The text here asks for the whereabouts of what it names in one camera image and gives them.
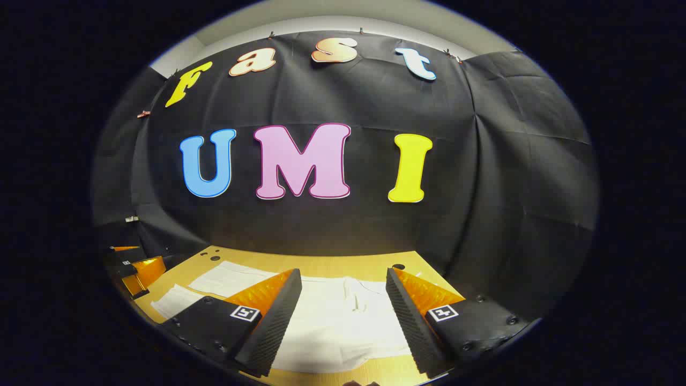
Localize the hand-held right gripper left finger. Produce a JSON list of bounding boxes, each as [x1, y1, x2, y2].
[[161, 268, 303, 378]]

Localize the white jeans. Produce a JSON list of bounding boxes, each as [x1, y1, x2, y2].
[[150, 261, 429, 374]]

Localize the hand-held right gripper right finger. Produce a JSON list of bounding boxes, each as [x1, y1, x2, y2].
[[385, 266, 537, 379]]

